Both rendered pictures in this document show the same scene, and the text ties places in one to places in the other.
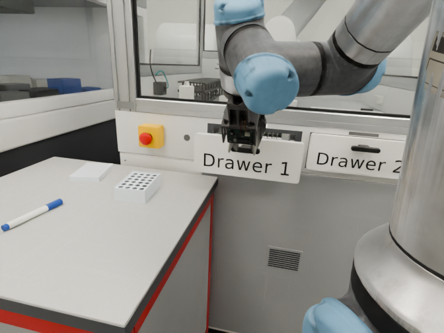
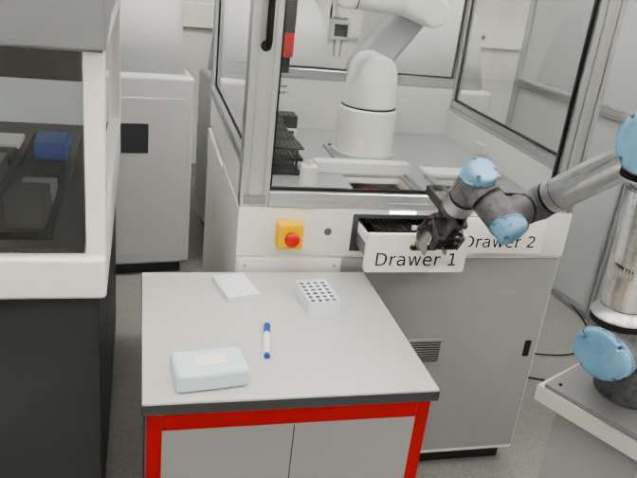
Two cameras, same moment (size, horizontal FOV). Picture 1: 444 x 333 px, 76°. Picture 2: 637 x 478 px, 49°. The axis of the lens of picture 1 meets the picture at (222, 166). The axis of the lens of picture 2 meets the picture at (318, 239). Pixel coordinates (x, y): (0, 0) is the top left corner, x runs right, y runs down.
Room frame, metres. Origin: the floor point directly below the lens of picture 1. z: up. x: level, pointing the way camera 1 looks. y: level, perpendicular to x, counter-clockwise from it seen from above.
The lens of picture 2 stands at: (-0.70, 0.96, 1.59)
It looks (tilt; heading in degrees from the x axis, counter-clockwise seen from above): 22 degrees down; 333
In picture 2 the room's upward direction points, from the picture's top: 7 degrees clockwise
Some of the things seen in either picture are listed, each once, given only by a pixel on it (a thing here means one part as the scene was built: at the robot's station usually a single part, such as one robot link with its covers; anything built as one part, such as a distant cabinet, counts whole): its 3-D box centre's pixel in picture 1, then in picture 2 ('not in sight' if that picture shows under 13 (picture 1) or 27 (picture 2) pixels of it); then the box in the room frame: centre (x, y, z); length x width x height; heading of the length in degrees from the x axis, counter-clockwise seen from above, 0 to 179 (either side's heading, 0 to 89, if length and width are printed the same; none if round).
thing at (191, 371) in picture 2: not in sight; (209, 368); (0.46, 0.59, 0.78); 0.15 x 0.10 x 0.04; 86
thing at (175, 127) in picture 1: (272, 119); (365, 180); (1.32, -0.22, 0.87); 1.02 x 0.95 x 0.14; 79
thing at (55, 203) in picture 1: (34, 213); (266, 340); (0.56, 0.42, 0.77); 0.14 x 0.02 x 0.02; 159
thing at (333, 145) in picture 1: (359, 156); (500, 235); (0.79, -0.40, 0.87); 0.29 x 0.02 x 0.11; 79
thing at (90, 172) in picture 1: (92, 171); (235, 286); (0.83, 0.41, 0.77); 0.13 x 0.09 x 0.02; 2
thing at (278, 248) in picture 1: (263, 210); (351, 300); (1.32, -0.23, 0.40); 1.03 x 0.95 x 0.80; 79
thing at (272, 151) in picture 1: (246, 157); (416, 252); (0.73, -0.06, 0.87); 0.29 x 0.02 x 0.11; 79
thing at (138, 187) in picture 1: (138, 185); (317, 296); (0.71, 0.23, 0.78); 0.12 x 0.08 x 0.04; 174
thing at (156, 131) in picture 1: (150, 136); (289, 234); (0.90, 0.24, 0.88); 0.07 x 0.05 x 0.07; 79
